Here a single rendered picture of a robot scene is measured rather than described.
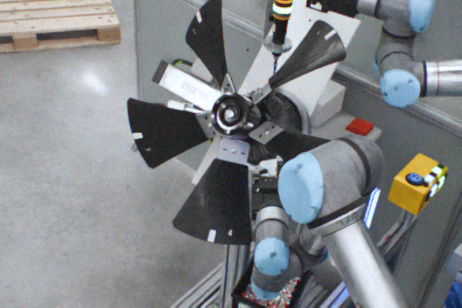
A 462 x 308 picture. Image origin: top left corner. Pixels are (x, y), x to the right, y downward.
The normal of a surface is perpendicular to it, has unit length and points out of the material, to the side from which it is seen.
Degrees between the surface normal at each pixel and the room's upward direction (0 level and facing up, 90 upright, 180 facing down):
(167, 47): 90
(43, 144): 0
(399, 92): 90
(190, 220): 52
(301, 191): 86
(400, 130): 90
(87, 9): 1
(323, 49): 38
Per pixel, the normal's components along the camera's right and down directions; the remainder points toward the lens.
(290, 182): -0.83, 0.23
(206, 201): 0.17, 0.05
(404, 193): -0.61, 0.48
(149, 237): 0.10, -0.75
